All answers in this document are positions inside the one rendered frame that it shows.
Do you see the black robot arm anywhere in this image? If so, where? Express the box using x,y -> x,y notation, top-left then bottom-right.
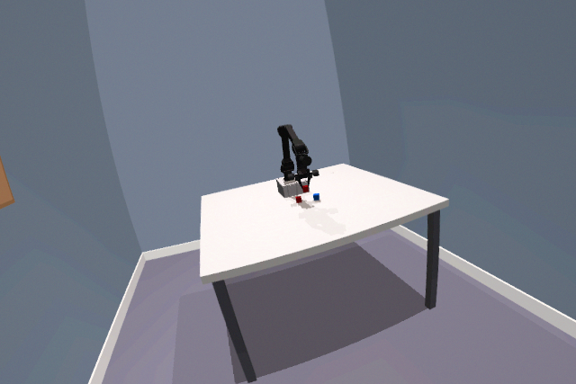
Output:
277,124 -> 312,182

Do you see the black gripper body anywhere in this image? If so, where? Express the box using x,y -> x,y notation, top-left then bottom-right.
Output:
288,165 -> 320,181

